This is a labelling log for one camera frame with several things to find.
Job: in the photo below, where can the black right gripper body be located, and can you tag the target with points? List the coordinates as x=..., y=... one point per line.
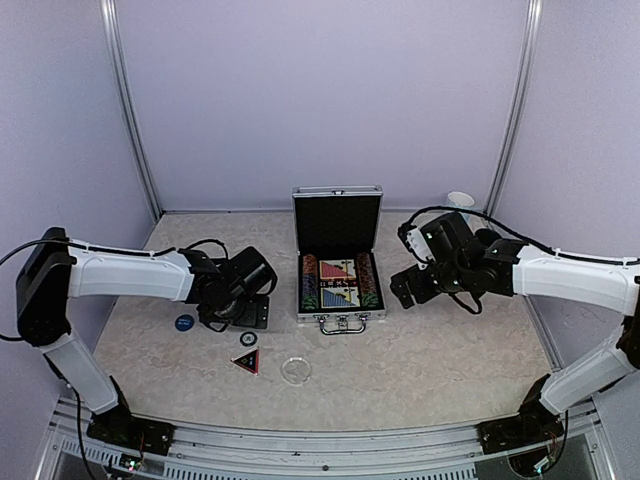
x=451, y=277

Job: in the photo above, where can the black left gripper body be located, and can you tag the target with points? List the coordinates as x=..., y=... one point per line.
x=234, y=312

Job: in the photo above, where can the green chip group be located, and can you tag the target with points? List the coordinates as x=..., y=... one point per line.
x=370, y=300

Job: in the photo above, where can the black triangular dealer button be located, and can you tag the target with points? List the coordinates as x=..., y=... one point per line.
x=248, y=361

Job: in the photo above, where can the red playing card deck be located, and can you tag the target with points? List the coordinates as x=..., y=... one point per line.
x=337, y=269

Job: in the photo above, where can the aluminium poker case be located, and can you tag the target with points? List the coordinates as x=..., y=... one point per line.
x=335, y=223

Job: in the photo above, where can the green chip stack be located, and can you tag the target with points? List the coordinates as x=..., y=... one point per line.
x=310, y=301

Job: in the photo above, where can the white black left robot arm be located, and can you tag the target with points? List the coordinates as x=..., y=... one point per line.
x=59, y=269

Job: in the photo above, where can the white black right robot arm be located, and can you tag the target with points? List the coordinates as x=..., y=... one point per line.
x=586, y=308

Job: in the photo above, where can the dark green mug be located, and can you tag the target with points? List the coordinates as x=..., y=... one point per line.
x=487, y=237

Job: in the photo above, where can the right poker chip row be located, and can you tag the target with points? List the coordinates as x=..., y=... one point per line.
x=366, y=274

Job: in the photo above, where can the poker chip row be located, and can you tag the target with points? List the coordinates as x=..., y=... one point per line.
x=366, y=274
x=310, y=274

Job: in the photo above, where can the blue small blind button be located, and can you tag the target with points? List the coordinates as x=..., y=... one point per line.
x=184, y=322

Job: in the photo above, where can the light blue ribbed cup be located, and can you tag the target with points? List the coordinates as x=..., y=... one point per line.
x=460, y=199

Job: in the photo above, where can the left poker chip row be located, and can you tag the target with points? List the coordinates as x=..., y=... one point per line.
x=310, y=274

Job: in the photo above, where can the red dice row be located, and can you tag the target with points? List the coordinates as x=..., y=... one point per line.
x=339, y=283

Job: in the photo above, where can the clear round plastic lid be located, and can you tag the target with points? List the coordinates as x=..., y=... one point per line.
x=296, y=371

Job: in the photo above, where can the front aluminium rail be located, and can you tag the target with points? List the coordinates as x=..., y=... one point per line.
x=207, y=452

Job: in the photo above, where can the right aluminium frame post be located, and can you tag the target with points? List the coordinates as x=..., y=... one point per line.
x=525, y=66

